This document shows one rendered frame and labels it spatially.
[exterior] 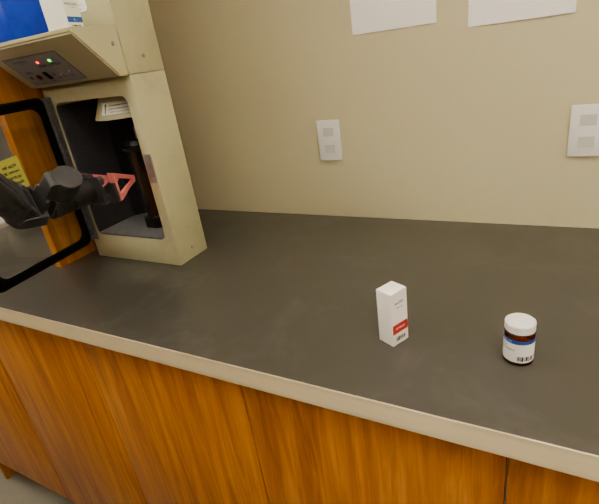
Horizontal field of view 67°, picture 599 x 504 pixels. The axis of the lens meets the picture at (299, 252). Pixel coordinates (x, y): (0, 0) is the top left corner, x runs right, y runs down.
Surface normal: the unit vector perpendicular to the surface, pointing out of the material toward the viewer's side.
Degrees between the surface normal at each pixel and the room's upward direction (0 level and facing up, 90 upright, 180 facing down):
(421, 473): 90
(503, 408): 0
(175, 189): 90
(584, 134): 90
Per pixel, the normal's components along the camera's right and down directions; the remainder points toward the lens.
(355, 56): -0.46, 0.42
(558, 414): -0.14, -0.90
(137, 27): 0.88, 0.08
